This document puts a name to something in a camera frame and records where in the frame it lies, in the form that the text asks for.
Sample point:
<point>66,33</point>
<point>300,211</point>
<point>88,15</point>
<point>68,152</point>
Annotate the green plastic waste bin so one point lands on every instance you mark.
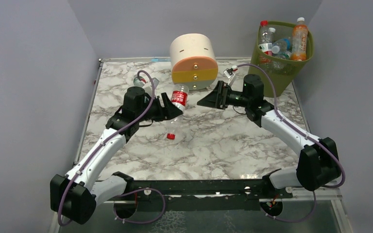
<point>281,72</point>

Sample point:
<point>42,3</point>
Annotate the green label Nongfu bottle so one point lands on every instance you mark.
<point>285,55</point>

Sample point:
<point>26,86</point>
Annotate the blue label clear bottle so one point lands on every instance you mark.
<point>282,45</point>

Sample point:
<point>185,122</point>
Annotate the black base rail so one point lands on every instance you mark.
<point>212,195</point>

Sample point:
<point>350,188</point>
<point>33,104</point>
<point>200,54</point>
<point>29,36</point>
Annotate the red label Nongfu bottle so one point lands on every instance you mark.
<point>265,41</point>

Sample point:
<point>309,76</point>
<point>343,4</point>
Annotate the small red label bottle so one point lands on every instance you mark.
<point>179,99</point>

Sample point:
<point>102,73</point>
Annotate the dark green label bottle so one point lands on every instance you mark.
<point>271,31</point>

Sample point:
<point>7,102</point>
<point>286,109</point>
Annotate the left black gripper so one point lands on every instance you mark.
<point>160,107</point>

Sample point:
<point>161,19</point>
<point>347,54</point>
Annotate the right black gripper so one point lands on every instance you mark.
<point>224,97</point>

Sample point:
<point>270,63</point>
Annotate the orange label bottle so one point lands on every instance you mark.
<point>299,40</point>

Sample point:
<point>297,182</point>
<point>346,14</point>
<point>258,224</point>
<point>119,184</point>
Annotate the green tea bottle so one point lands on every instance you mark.
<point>139,81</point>

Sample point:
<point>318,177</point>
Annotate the cream round drawer cabinet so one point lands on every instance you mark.
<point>193,62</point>

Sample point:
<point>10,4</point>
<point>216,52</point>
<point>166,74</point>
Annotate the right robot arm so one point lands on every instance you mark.
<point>318,162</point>

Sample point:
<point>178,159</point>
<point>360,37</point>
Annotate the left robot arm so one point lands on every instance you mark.
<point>106,154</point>

